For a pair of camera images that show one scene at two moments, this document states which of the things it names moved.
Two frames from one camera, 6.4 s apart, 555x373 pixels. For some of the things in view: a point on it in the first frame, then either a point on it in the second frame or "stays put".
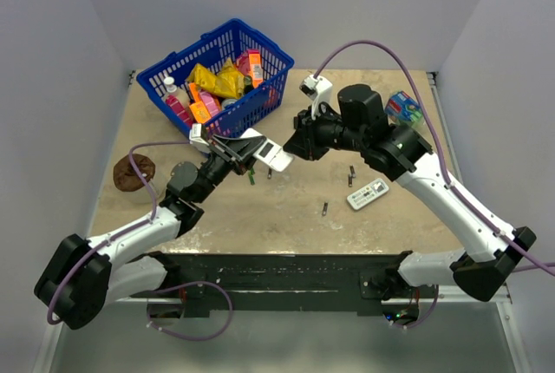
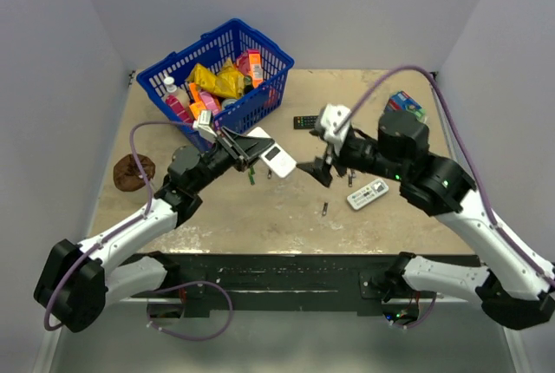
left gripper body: x=226 y=160 stays put
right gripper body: x=322 y=133 -> x=355 y=153
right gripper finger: x=297 y=145 -> x=319 y=170
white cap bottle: x=172 y=90 stays put
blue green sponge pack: x=403 y=108 stays put
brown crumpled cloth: x=127 y=177 stays put
